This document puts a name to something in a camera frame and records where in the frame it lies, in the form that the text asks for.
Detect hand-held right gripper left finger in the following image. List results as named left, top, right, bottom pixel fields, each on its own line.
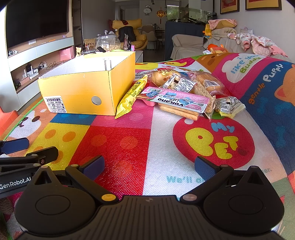
left=26, top=155, right=119, bottom=205

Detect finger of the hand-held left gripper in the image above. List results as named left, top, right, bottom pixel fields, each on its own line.
left=0, top=138, right=30, bottom=155
left=0, top=146, right=59, bottom=173

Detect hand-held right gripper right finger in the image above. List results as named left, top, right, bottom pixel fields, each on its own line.
left=180, top=156, right=274, bottom=205

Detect yellow cardboard box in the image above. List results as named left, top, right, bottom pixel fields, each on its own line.
left=37, top=51, right=136, bottom=116

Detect pink biscuit stick packet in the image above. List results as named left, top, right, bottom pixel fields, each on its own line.
left=136, top=86, right=216, bottom=121

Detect yellow cheese snack packet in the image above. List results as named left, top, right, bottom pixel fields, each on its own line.
left=114, top=74, right=148, bottom=119

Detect bread bun packet red label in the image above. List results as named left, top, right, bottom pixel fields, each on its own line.
left=147, top=69, right=183, bottom=86

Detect orange plastic stool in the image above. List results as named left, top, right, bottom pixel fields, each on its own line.
left=0, top=102, right=19, bottom=137

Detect colourful printed play mat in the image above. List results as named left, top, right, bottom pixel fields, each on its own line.
left=0, top=52, right=295, bottom=240

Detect small biscuit packet white label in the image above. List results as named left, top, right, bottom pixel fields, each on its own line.
left=214, top=96, right=247, bottom=119

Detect sesame bar packet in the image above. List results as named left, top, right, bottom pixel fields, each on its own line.
left=191, top=80, right=217, bottom=121

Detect grey wooden television cabinet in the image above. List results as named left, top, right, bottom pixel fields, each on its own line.
left=6, top=36, right=77, bottom=109

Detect long bread clear packet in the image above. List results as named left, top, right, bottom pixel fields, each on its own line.
left=187, top=70, right=225, bottom=95

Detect pink box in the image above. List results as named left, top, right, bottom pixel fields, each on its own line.
left=58, top=47, right=75, bottom=62

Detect orange plush toy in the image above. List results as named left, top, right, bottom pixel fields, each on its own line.
left=207, top=43, right=228, bottom=54

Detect woven basket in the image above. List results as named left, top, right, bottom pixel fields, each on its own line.
left=83, top=38, right=96, bottom=50

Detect beige sofa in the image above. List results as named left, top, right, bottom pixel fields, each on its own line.
left=170, top=33, right=289, bottom=63

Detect glass jar with lid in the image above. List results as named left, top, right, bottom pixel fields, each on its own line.
left=95, top=31, right=122, bottom=52

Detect black television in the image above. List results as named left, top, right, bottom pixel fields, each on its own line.
left=5, top=0, right=70, bottom=49

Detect beige folded blanket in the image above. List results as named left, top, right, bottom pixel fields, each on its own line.
left=211, top=27, right=238, bottom=41

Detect pink baby clothes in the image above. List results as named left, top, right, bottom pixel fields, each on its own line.
left=228, top=32, right=289, bottom=57

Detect yellow duck toy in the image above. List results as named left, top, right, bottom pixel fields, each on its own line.
left=202, top=24, right=213, bottom=39

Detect yellow armchair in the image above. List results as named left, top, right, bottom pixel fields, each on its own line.
left=112, top=19, right=148, bottom=50

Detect black backpack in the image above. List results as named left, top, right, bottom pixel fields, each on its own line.
left=117, top=26, right=137, bottom=47

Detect dark blue partition cabinet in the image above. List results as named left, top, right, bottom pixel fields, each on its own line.
left=164, top=12, right=217, bottom=61

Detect beige dining chair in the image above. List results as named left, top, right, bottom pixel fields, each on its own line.
left=141, top=25, right=157, bottom=50

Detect pink folded blanket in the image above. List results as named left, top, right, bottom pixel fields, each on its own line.
left=208, top=19, right=238, bottom=30

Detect red hanging ornament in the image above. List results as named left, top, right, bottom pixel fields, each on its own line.
left=156, top=7, right=167, bottom=25

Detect small framed wall picture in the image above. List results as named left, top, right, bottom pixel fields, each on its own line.
left=220, top=0, right=240, bottom=15

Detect wide framed wall picture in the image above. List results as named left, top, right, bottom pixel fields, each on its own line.
left=245, top=0, right=283, bottom=11

